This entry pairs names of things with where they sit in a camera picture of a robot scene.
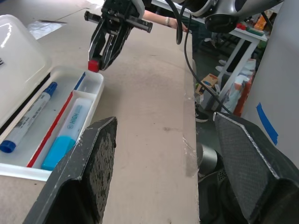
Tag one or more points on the white plastic pencil case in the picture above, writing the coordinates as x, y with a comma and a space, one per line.
21, 58

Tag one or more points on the black shoe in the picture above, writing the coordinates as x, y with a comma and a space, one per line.
201, 115

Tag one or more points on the white marker with blue cap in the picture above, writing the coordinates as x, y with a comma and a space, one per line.
30, 114

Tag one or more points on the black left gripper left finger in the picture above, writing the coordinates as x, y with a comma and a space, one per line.
77, 163

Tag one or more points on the printed plastic bag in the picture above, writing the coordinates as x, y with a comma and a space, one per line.
240, 88

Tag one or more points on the white shoes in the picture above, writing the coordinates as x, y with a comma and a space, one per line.
220, 66

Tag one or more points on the blue highlighter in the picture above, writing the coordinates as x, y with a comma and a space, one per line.
74, 116

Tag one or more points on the silver wristwatch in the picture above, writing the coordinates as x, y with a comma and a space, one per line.
167, 21

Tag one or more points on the orange box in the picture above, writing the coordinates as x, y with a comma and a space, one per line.
260, 22

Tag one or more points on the blue tape strip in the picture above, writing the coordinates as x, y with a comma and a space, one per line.
267, 123

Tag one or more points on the small red objects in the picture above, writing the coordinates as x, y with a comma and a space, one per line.
241, 26

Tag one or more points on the red and blue pencil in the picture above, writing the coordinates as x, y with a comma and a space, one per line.
58, 114

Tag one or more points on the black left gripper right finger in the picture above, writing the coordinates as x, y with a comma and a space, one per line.
252, 168

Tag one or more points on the silver robot body cylinder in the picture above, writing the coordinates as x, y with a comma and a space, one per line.
208, 158

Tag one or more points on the clear plastic sheet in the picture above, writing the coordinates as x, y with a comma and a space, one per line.
44, 28

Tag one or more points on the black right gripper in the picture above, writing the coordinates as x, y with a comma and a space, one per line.
116, 14

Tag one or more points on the black robot body shell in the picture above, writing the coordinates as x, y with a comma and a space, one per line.
215, 200

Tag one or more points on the colourful cardboard box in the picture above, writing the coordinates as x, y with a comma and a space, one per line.
209, 81

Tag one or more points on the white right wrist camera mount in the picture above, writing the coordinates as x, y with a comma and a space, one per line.
138, 7

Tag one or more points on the person's bare hand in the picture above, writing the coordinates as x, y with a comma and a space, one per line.
175, 24

